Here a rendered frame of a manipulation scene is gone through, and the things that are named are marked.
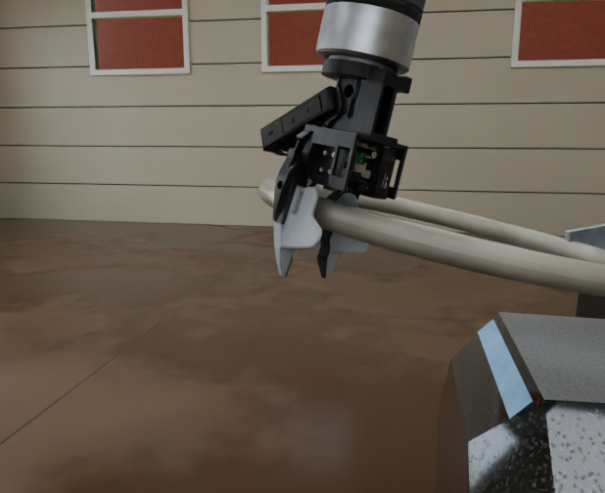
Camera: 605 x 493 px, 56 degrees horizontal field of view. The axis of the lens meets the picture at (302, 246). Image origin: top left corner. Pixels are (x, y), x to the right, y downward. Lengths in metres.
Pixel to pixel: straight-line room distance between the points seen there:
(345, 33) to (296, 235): 0.19
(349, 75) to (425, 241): 0.16
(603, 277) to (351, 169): 0.24
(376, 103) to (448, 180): 6.40
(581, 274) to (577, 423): 0.29
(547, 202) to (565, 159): 0.51
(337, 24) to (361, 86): 0.06
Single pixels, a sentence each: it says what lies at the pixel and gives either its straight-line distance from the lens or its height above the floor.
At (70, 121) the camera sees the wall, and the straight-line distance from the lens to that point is 8.15.
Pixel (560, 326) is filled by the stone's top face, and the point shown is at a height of 0.87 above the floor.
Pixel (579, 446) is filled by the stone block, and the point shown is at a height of 0.83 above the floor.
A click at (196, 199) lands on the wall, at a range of 7.43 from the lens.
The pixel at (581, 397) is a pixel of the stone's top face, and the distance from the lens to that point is 0.82.
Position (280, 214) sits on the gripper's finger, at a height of 1.12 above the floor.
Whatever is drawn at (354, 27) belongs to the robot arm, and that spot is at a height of 1.29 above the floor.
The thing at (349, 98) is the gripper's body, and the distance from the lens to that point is 0.54.
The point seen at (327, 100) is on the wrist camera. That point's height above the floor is 1.23.
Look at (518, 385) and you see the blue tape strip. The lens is 0.86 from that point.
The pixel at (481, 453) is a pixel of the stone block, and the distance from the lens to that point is 0.83.
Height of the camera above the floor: 1.20
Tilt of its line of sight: 12 degrees down
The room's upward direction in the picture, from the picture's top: straight up
